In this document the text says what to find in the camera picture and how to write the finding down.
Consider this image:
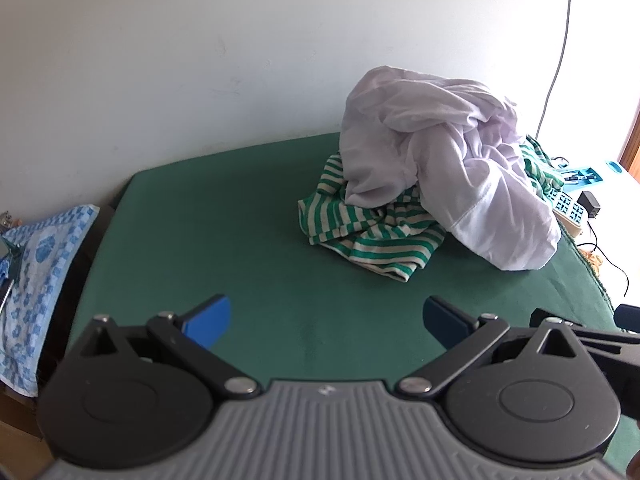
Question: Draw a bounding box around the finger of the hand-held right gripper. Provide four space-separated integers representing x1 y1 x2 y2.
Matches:
530 307 640 423
615 304 640 333

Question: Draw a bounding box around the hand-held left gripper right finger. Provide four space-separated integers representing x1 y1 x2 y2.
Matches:
397 296 596 403

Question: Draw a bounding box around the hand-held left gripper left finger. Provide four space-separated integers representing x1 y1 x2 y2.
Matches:
75 295 263 403

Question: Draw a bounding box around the white shirt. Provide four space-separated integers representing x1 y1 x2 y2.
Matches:
339 65 563 272

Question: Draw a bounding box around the green table cover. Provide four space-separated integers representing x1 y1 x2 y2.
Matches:
65 130 621 391

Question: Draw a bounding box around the green striped shirt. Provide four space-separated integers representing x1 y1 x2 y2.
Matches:
297 152 448 283

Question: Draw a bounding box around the black power adapter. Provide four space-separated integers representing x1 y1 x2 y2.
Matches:
579 190 602 220

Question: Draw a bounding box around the white blue power strip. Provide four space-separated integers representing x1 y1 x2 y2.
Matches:
547 190 588 238

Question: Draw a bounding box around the blue patterned towel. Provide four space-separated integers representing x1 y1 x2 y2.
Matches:
0 204 101 398

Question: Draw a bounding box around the green white patterned garment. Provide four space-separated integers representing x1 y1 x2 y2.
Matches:
517 135 568 201

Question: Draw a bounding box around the metal bar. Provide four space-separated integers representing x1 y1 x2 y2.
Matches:
0 277 16 323

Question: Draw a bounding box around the black cable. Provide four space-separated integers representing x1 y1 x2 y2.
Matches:
575 217 632 297

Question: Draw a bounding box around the wooden door frame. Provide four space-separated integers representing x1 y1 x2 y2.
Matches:
619 110 640 183

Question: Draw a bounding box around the grey wall cable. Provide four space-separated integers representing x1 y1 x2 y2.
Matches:
535 0 578 141

